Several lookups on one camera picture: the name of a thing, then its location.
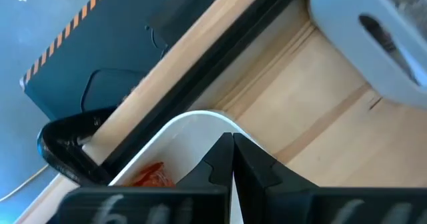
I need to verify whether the black hazard-striped floor mat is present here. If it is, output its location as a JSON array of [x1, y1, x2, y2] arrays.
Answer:
[[19, 0, 234, 121]]

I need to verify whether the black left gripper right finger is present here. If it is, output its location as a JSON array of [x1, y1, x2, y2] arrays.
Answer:
[[233, 133, 427, 224]]

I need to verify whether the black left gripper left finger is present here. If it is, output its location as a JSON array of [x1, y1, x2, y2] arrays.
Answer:
[[57, 132, 234, 224]]

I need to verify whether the grey plastic bin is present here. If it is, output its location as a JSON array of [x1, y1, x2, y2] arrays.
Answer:
[[308, 0, 427, 110]]

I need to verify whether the yellow cable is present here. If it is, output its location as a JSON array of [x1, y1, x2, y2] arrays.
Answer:
[[0, 163, 51, 203]]

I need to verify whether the white plastic bin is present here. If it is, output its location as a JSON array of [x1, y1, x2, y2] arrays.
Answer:
[[108, 109, 268, 224]]

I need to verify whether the red Saucy Noods pack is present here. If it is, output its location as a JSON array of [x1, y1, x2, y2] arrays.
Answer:
[[128, 161, 176, 188]]

